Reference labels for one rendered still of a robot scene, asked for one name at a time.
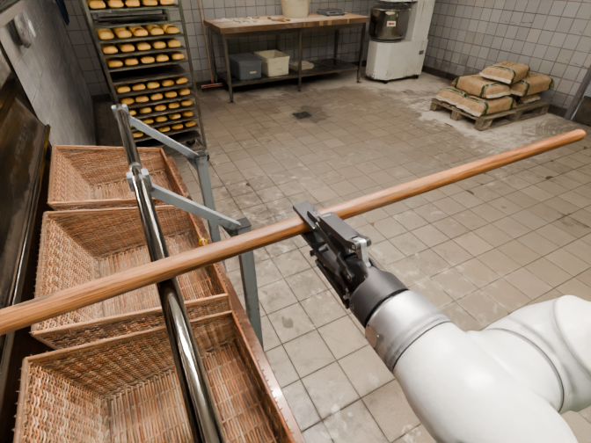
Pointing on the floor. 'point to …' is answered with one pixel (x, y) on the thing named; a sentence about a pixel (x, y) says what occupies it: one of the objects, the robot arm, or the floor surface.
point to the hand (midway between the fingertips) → (310, 223)
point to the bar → (141, 178)
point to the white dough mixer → (397, 39)
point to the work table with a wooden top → (230, 29)
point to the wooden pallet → (493, 113)
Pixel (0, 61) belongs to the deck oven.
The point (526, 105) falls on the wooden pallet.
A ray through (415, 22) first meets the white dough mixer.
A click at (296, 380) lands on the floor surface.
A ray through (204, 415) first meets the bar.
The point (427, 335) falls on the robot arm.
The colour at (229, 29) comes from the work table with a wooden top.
